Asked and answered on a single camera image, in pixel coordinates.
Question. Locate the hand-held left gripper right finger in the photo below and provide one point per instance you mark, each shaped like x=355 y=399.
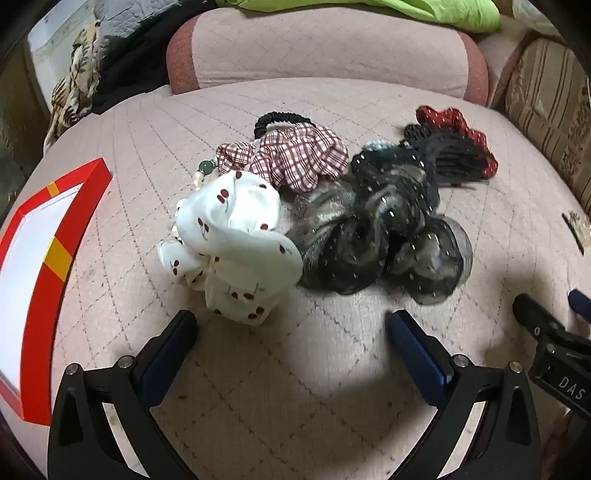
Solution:
x=415 y=355

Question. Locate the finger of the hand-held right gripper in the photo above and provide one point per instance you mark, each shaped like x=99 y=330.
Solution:
x=581 y=304
x=535 y=316

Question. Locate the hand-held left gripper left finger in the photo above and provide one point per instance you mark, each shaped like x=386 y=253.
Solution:
x=168 y=355

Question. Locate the grey sheer dotted scrunchie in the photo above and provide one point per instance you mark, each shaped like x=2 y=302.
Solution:
x=351 y=258

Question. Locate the white cherry print scrunchie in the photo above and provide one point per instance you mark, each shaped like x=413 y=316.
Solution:
x=231 y=230

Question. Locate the black sheer dotted scrunchie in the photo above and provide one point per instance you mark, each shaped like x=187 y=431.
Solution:
x=392 y=184

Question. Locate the black hair claw clip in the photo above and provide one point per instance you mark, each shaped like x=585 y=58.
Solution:
x=457 y=157

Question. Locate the red shallow box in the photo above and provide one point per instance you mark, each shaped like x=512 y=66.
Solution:
x=87 y=189

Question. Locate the red polka dot scrunchie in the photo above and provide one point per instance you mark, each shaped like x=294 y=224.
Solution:
x=443 y=117

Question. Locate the red plaid scrunchie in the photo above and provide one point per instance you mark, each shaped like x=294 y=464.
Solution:
x=295 y=157

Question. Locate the beige striped cushion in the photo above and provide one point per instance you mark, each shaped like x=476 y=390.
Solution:
x=549 y=106

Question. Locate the pink cushion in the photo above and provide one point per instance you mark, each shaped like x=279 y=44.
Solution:
x=501 y=55

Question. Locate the dark wooden cabinet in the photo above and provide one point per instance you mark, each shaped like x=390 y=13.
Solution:
x=18 y=115

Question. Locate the white floral cloth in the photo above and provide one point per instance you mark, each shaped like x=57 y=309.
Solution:
x=531 y=16

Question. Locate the black cloth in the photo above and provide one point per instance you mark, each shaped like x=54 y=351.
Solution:
x=134 y=64

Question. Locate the leaf print cloth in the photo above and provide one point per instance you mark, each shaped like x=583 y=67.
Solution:
x=78 y=69

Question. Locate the pink bolster pillow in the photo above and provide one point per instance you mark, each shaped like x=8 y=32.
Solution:
x=323 y=50

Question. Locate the green blanket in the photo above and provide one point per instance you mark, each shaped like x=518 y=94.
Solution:
x=415 y=14

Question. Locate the grey quilt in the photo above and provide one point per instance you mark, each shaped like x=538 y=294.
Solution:
x=129 y=18

